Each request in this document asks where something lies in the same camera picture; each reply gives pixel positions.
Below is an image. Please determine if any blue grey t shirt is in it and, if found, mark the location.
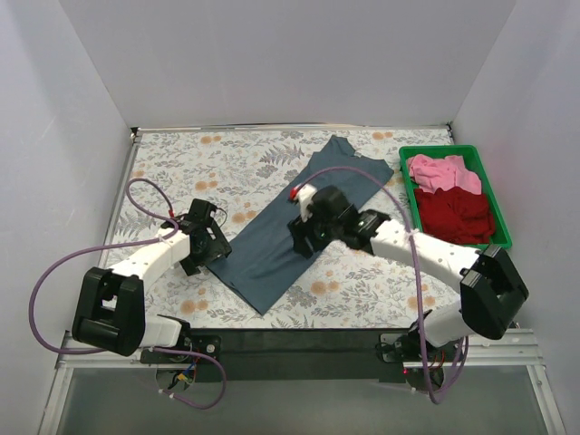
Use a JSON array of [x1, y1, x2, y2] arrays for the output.
[[208, 136, 393, 314]]

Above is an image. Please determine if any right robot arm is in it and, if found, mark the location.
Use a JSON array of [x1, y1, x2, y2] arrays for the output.
[[288, 184, 529, 357]]

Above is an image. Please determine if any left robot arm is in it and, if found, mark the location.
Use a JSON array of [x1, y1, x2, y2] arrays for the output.
[[72, 198, 232, 356]]

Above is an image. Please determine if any floral table mat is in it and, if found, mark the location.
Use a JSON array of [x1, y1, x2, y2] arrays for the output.
[[101, 129, 458, 328]]

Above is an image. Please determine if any pink t shirt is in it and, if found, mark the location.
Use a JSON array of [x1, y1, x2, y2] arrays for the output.
[[406, 154, 482, 195]]

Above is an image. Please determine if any red t shirt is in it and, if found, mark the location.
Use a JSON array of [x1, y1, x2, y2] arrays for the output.
[[414, 187, 496, 245]]

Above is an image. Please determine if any green plastic bin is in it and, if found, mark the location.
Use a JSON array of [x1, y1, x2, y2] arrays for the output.
[[399, 145, 512, 248]]

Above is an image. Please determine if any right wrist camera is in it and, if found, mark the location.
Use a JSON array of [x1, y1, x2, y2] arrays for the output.
[[289, 184, 317, 222]]

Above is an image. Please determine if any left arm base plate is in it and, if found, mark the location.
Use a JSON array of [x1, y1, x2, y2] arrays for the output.
[[140, 334, 221, 364]]

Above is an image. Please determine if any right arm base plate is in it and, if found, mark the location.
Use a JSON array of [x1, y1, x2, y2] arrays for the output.
[[375, 332, 459, 364]]

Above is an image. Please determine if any aluminium frame rail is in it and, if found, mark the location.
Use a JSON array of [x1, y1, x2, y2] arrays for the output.
[[40, 329, 566, 434]]

